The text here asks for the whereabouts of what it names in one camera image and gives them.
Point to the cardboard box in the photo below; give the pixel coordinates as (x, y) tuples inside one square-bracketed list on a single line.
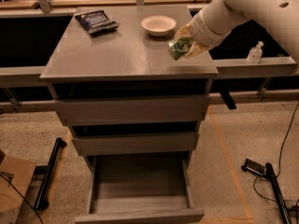
[(15, 179)]

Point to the black bar on floor left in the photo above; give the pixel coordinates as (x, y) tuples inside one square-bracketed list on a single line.
[(42, 202)]

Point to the grey top drawer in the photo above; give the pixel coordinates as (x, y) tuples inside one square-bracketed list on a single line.
[(138, 110)]

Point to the grey open bottom drawer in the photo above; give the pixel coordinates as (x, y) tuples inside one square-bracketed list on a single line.
[(148, 188)]

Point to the blue chip bag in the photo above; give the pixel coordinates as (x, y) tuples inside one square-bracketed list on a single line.
[(96, 21)]

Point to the clear sanitizer bottle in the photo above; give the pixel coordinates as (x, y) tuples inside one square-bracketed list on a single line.
[(255, 53)]

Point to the green soda can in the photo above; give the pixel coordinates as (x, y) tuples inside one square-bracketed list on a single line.
[(179, 47)]

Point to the grey metal rail shelf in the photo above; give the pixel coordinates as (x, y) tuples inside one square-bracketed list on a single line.
[(249, 67)]

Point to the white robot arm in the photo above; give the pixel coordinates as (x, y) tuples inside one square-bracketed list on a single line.
[(280, 19)]

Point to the grey middle drawer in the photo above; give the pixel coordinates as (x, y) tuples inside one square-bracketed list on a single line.
[(135, 143)]

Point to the white paper bowl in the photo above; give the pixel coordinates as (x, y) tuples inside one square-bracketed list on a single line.
[(158, 26)]

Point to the grey drawer cabinet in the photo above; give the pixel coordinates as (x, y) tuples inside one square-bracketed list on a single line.
[(116, 89)]

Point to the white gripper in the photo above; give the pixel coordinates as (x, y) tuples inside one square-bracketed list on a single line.
[(199, 32)]

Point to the black stand base right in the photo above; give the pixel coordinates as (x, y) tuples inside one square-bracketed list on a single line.
[(266, 172)]

